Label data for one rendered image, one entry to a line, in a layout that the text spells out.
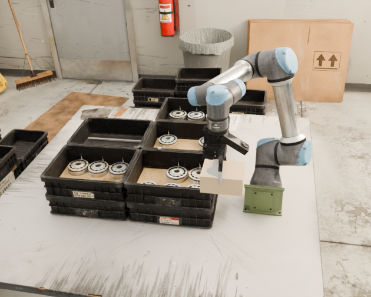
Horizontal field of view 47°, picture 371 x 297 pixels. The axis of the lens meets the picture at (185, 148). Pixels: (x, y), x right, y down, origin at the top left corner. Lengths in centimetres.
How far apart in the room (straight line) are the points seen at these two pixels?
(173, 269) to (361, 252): 153
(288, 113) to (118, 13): 347
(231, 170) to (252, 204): 46
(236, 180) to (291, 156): 45
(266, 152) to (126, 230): 74
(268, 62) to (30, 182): 141
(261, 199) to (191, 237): 37
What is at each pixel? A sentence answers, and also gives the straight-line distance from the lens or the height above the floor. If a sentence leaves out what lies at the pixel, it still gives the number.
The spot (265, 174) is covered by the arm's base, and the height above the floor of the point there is 90.
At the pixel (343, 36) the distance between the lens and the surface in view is 474.
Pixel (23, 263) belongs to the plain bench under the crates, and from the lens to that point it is 201.
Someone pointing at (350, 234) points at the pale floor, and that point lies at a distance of 313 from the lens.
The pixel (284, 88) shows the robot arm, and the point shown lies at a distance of 188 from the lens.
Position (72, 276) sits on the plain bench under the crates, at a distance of 188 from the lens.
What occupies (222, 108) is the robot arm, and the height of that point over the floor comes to 139.
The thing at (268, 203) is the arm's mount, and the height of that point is 77.
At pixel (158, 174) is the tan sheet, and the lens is 212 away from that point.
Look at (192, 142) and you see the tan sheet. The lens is 235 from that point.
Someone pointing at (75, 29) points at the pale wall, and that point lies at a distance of 537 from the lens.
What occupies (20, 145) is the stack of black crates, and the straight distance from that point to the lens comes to 353.
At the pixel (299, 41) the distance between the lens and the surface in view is 471.
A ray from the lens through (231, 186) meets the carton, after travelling 160.
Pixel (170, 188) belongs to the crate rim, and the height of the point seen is 92.
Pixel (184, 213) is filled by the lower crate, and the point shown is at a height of 78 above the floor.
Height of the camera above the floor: 205
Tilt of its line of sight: 32 degrees down
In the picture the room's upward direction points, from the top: 3 degrees counter-clockwise
